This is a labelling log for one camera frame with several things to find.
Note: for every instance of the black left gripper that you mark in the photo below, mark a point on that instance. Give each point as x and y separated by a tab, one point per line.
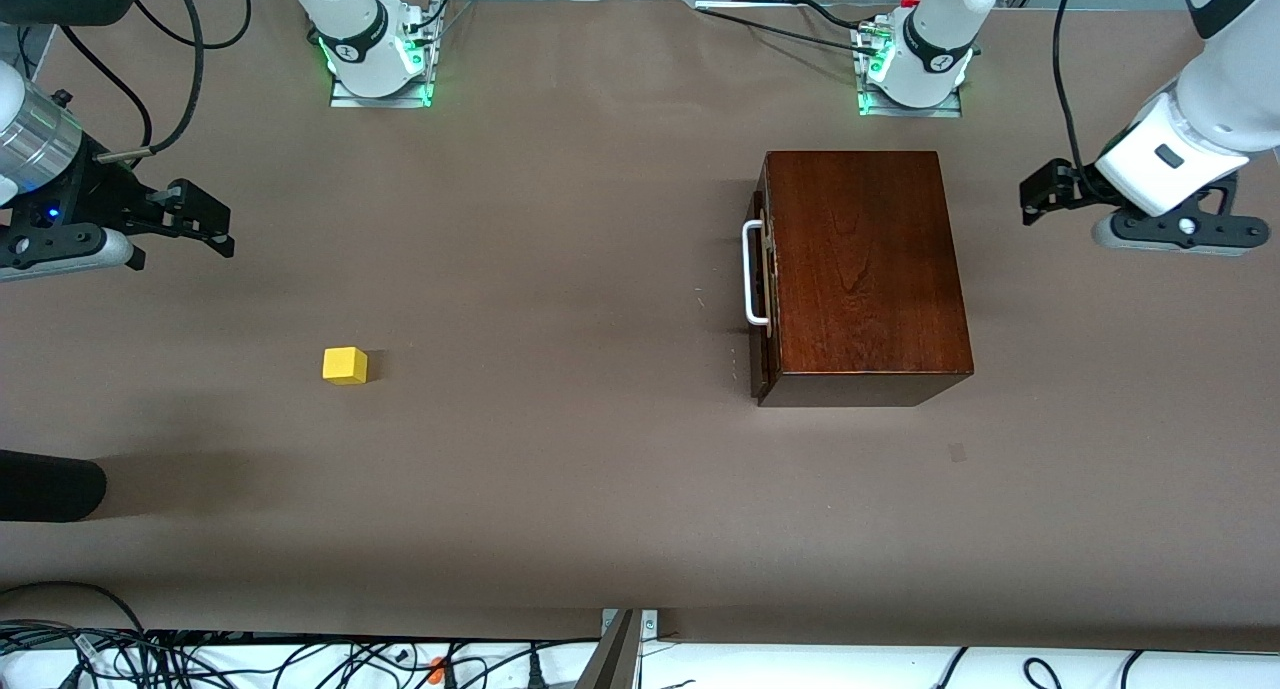
1069	183

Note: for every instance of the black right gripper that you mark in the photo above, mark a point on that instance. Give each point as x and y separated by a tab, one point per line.
112	191

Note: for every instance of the yellow cube block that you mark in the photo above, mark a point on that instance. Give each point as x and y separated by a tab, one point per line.
344	366

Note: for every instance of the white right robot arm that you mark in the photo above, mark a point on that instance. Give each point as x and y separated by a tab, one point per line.
362	54

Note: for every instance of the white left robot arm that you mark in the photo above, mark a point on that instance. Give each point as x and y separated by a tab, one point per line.
935	49

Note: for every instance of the dark brown wooden cabinet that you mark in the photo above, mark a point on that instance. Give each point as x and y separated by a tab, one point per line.
865	269

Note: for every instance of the black cylindrical object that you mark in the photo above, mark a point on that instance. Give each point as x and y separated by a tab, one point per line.
45	486

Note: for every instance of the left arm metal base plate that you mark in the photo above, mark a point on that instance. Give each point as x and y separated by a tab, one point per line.
940	112

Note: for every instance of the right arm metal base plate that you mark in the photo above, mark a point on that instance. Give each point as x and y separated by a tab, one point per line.
345	100

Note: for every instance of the metal bracket at table edge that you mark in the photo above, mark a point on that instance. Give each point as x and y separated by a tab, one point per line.
620	649

